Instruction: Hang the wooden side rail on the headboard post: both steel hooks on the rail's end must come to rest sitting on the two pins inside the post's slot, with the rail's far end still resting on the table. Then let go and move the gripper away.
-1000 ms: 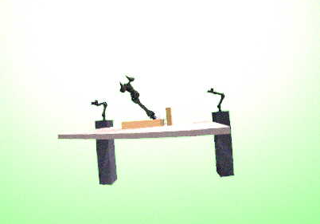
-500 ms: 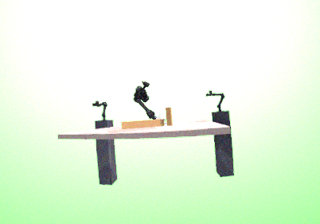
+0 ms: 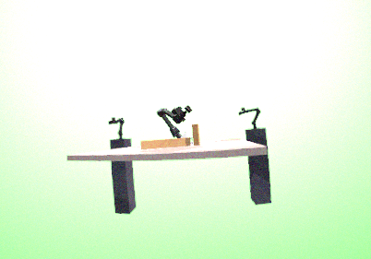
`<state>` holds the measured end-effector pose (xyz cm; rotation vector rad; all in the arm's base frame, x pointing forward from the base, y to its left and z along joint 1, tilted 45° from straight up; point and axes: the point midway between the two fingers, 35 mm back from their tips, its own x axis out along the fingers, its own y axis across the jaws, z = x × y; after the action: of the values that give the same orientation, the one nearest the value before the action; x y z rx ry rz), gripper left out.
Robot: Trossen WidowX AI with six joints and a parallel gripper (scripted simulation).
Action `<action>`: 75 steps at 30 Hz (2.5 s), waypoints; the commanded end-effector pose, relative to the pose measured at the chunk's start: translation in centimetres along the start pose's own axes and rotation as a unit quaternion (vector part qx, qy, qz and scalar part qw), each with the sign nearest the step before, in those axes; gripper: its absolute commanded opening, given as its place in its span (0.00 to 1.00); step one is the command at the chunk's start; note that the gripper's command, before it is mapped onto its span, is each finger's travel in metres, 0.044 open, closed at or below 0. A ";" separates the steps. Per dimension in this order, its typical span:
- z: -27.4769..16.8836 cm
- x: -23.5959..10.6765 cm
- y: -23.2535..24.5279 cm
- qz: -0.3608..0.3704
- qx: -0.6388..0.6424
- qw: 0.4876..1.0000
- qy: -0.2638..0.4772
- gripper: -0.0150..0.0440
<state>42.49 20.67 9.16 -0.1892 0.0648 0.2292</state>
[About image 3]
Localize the light wooden board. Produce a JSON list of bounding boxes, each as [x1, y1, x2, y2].
[[141, 137, 193, 149]]

